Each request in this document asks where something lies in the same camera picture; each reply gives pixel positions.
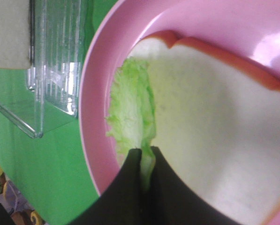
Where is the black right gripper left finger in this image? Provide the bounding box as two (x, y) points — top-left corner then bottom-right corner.
(70, 149), (142, 225)

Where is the pink round plate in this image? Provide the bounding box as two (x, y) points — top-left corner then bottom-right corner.
(79, 0), (280, 194)

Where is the green tablecloth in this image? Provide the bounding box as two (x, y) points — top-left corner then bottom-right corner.
(0, 0), (115, 225)

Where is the bread slice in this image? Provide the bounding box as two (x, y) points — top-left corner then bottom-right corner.
(0, 0), (31, 69)
(130, 31), (280, 225)

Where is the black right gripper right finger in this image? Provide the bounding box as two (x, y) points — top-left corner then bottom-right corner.
(150, 146), (239, 225)

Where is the green lettuce leaf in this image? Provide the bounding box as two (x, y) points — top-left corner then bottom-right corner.
(106, 57), (156, 192)

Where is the clear left plastic tray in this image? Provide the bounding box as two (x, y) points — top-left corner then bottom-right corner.
(0, 0), (88, 138)

